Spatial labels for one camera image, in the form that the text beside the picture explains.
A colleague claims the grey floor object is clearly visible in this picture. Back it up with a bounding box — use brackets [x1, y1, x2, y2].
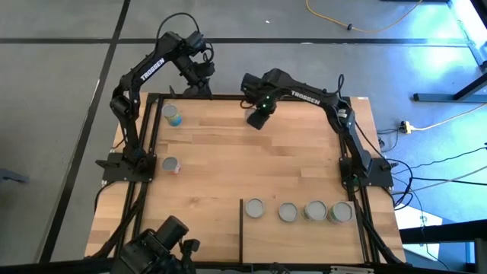
[0, 168, 28, 184]

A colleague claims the black rig beam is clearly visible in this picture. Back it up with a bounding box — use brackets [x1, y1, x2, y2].
[399, 219, 487, 244]
[0, 257, 487, 274]

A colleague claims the cream floor cable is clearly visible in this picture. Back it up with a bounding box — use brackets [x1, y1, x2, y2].
[412, 102, 487, 131]

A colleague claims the black floor cable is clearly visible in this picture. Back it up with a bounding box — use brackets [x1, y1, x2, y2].
[410, 176, 487, 187]
[395, 146, 487, 170]

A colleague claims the blue yellow labelled can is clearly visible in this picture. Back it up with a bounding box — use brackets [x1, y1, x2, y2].
[161, 104, 183, 127]

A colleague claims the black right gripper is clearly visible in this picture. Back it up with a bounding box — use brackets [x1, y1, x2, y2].
[240, 73, 279, 132]

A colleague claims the silver metal bracket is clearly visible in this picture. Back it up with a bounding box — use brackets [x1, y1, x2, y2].
[329, 265, 376, 274]

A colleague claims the white green labelled can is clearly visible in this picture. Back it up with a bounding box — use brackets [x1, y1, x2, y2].
[303, 199, 329, 222]

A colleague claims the black aluminium table frame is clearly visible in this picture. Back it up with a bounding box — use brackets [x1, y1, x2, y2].
[113, 85, 406, 267]

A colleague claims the metal desk leg frame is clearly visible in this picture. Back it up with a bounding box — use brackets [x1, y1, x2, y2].
[413, 0, 487, 104]

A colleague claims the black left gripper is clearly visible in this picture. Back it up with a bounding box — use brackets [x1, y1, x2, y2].
[180, 52, 217, 97]

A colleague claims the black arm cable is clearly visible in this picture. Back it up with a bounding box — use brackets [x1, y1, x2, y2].
[333, 73, 346, 97]
[155, 11, 202, 43]

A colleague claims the large colourful labelled can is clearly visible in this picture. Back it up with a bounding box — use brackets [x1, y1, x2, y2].
[326, 200, 355, 225]

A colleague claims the yellow floor cable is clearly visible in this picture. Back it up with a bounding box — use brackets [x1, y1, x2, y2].
[305, 0, 424, 33]

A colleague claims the short green labelled can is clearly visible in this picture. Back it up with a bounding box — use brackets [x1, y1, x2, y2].
[277, 202, 300, 224]

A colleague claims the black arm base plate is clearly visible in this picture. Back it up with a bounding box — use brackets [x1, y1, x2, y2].
[339, 157, 395, 188]
[94, 151, 157, 183]

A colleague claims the green yellow labelled can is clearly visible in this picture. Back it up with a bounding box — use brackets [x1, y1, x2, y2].
[244, 198, 266, 220]

